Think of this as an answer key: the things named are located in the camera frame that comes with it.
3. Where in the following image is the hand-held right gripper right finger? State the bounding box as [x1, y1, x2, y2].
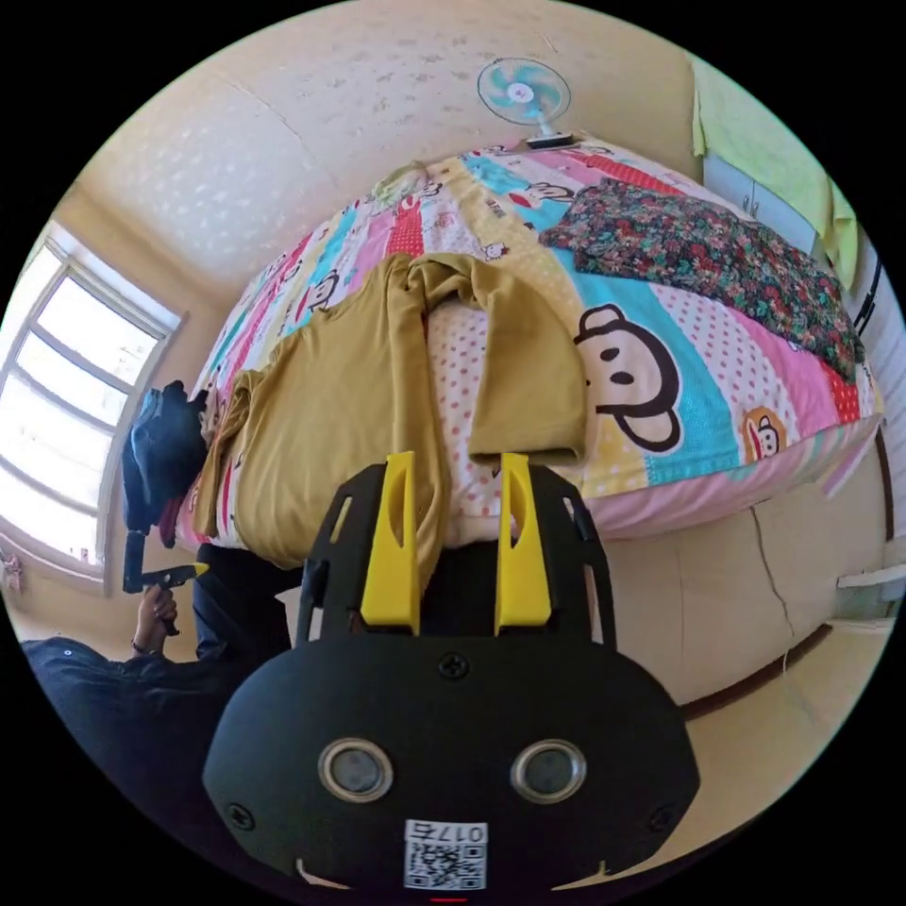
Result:
[493, 452, 554, 635]

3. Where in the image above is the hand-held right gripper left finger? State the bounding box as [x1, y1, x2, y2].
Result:
[359, 450, 423, 635]

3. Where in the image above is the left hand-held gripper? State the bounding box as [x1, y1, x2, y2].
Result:
[140, 562, 212, 636]

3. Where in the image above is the yellow long sleeve shirt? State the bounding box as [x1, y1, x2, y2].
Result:
[192, 252, 590, 597]

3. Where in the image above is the person's left forearm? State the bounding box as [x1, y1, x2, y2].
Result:
[21, 635, 213, 717]

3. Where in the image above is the person's left hand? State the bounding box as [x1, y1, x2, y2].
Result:
[131, 587, 179, 655]

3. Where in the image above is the person's body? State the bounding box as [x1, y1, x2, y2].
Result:
[67, 543, 309, 876]

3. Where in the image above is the pile of clothes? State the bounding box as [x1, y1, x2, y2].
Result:
[119, 378, 215, 550]

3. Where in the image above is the window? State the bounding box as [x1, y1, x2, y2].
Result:
[0, 219, 191, 597]

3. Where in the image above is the bed with cartoon print sheet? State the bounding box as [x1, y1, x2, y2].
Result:
[173, 138, 887, 569]

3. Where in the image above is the dark floral folded cloth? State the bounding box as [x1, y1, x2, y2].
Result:
[538, 176, 869, 388]

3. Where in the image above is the pale yellow bunched cloth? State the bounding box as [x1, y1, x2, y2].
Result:
[373, 160, 445, 208]

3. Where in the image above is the white cupboard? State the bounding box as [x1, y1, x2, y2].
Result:
[700, 150, 824, 258]

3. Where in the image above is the blue and white fan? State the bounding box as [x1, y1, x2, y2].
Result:
[475, 57, 580, 151]

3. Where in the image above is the light green curtain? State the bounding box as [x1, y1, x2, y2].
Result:
[689, 55, 862, 292]

